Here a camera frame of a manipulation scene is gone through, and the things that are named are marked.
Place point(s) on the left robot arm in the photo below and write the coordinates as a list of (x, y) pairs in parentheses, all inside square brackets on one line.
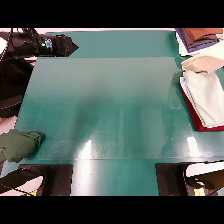
[(50, 45)]

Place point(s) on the red garment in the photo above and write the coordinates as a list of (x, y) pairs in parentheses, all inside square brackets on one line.
[(200, 126)]

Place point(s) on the green garment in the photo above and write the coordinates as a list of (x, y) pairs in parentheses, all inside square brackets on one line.
[(18, 145)]

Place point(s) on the white garment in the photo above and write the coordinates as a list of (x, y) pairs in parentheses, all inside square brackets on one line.
[(213, 50)]

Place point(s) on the brown garment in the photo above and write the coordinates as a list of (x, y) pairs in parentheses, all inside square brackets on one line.
[(203, 33)]

